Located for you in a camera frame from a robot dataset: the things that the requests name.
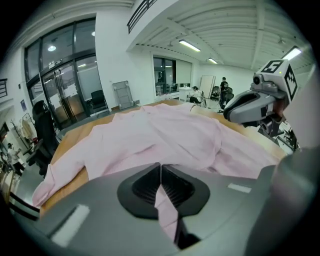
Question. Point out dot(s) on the coat rack with clothes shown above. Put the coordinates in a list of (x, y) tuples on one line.
[(23, 127)]

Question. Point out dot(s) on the black visitor chair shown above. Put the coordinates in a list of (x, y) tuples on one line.
[(98, 101)]

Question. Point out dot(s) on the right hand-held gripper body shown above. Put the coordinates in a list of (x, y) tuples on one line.
[(252, 105)]

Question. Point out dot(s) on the grey folded cart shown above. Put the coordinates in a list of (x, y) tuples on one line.
[(122, 94)]

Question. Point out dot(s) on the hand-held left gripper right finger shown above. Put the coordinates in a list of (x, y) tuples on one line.
[(187, 197)]

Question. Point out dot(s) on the black mesh office chair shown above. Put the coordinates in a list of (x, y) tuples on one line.
[(227, 96)]

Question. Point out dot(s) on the long ceiling light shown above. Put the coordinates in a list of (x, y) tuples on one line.
[(212, 60), (189, 45), (291, 53)]

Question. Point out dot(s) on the glass double door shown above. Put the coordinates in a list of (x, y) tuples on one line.
[(63, 95)]

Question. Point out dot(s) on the white board panel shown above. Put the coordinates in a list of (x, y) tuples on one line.
[(208, 85)]

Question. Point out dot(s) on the black balcony railing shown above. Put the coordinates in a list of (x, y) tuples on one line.
[(140, 13)]

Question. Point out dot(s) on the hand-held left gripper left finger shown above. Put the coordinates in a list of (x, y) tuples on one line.
[(140, 197)]

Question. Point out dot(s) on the white desk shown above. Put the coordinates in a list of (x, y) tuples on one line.
[(185, 94)]

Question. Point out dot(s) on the pink clothing item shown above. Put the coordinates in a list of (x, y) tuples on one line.
[(150, 135)]

